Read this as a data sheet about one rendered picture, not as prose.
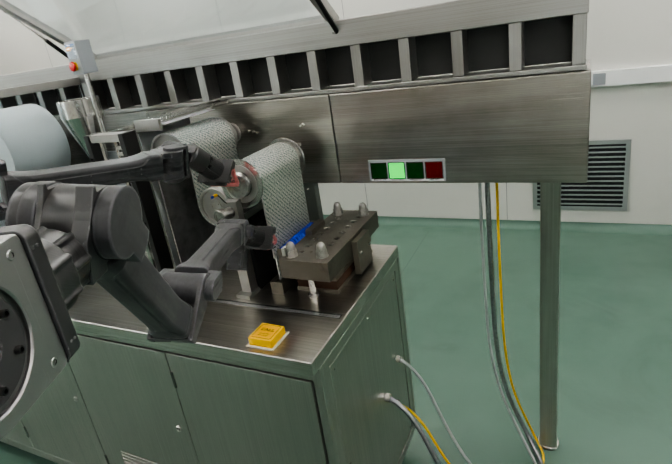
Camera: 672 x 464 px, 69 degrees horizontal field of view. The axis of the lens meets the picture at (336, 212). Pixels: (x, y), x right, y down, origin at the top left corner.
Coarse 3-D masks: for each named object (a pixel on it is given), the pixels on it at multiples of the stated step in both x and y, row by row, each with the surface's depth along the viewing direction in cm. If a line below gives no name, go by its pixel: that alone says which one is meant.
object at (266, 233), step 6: (258, 228) 136; (264, 228) 138; (270, 228) 137; (258, 234) 134; (264, 234) 137; (270, 234) 136; (252, 240) 133; (258, 240) 134; (264, 240) 137; (270, 240) 136; (246, 246) 139; (252, 246) 136; (258, 246) 137; (264, 246) 137; (270, 246) 136
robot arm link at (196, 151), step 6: (192, 144) 120; (192, 150) 119; (198, 150) 119; (204, 150) 123; (192, 156) 119; (198, 156) 119; (204, 156) 121; (192, 162) 119; (198, 162) 120; (204, 162) 121; (192, 168) 121; (198, 168) 121; (204, 168) 122
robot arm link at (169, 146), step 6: (162, 144) 124; (168, 144) 124; (174, 144) 117; (180, 144) 118; (186, 144) 124; (168, 150) 113; (174, 150) 114; (186, 150) 117; (186, 156) 117; (186, 162) 118; (186, 168) 118; (186, 174) 119; (174, 180) 116; (180, 180) 117
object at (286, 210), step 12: (300, 180) 159; (288, 192) 153; (300, 192) 159; (264, 204) 141; (276, 204) 147; (288, 204) 153; (300, 204) 159; (276, 216) 147; (288, 216) 153; (300, 216) 160; (276, 228) 147; (288, 228) 153; (300, 228) 160; (276, 252) 147
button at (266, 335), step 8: (264, 328) 127; (272, 328) 127; (280, 328) 126; (256, 336) 124; (264, 336) 124; (272, 336) 123; (280, 336) 126; (256, 344) 124; (264, 344) 123; (272, 344) 122
